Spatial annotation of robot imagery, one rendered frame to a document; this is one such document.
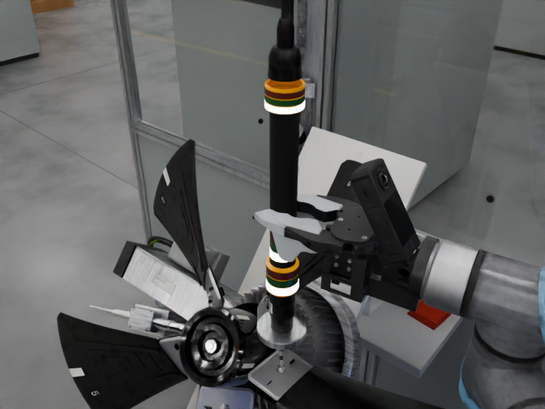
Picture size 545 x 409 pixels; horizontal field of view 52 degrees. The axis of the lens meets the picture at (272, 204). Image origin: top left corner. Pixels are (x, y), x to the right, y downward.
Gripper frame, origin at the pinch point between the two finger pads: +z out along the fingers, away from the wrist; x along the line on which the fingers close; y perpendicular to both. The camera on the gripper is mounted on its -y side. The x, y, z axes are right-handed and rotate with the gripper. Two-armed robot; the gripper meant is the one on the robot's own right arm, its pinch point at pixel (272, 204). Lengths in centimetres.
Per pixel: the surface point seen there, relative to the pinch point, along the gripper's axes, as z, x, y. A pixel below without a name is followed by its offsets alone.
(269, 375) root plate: -0.9, -1.5, 28.8
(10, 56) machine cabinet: 483, 313, 143
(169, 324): 25.2, 6.7, 38.3
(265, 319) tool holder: 0.7, -0.1, 19.5
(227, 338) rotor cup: 5.9, -2.3, 24.1
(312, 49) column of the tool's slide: 25, 63, 1
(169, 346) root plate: 18.0, -1.6, 32.6
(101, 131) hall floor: 282, 234, 150
